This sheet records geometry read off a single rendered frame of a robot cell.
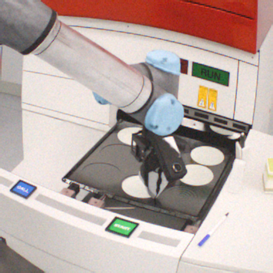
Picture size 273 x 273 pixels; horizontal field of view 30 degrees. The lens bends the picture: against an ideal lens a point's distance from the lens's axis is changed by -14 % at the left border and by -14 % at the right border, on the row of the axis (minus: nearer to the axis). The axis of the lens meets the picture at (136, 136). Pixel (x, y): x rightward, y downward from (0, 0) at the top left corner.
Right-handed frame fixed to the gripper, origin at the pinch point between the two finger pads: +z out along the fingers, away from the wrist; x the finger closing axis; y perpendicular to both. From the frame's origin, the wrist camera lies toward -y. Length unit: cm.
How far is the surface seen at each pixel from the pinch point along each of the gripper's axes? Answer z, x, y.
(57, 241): 2.9, 29.1, -5.0
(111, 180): 1.4, 5.6, 11.8
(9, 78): 79, -37, 258
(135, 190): 1.2, 2.6, 5.2
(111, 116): 2.9, -11.3, 43.4
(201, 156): 1.3, -21.9, 11.7
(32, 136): 20, 7, 70
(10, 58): 61, -37, 259
